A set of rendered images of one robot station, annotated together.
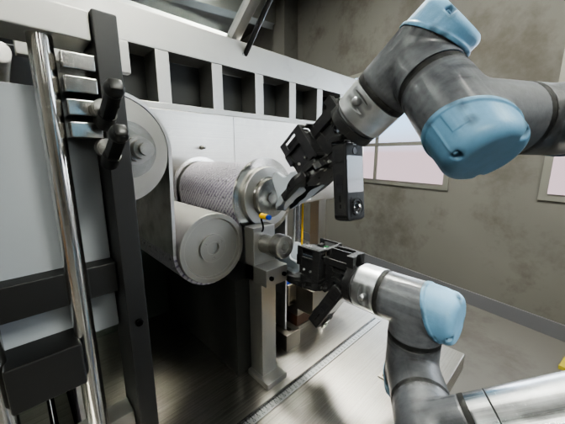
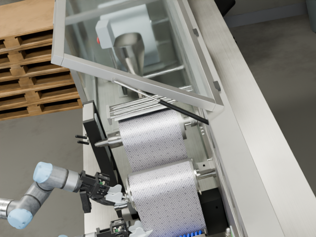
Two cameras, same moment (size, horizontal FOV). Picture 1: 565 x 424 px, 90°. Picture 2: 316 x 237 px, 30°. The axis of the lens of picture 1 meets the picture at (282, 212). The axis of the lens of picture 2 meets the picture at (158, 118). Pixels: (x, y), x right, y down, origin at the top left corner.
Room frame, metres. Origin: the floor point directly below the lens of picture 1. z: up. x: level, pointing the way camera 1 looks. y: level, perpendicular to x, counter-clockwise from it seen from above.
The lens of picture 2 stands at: (1.91, -1.05, 2.70)
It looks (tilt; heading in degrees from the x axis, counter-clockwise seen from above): 34 degrees down; 136
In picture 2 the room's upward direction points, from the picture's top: 16 degrees counter-clockwise
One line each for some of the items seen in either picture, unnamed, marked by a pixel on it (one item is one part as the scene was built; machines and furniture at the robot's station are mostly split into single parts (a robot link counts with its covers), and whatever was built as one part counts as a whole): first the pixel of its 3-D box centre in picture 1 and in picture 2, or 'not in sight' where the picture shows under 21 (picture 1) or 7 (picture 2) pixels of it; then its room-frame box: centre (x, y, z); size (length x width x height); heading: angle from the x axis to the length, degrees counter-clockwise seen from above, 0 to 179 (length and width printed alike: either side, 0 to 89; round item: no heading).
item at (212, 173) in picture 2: not in sight; (206, 173); (0.75, 0.23, 1.25); 0.07 x 0.04 x 0.04; 44
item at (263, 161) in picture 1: (264, 196); (132, 192); (0.54, 0.03, 1.25); 0.15 x 0.01 x 0.15; 134
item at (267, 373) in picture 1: (266, 305); (133, 225); (0.49, 0.03, 1.05); 0.06 x 0.05 x 0.31; 44
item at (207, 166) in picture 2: not in sight; (206, 166); (0.75, 0.24, 1.28); 0.06 x 0.05 x 0.02; 44
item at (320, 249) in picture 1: (330, 269); (113, 235); (0.50, -0.09, 1.12); 0.12 x 0.08 x 0.09; 44
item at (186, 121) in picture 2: not in sight; (191, 120); (0.58, 0.41, 1.34); 0.07 x 0.07 x 0.07; 44
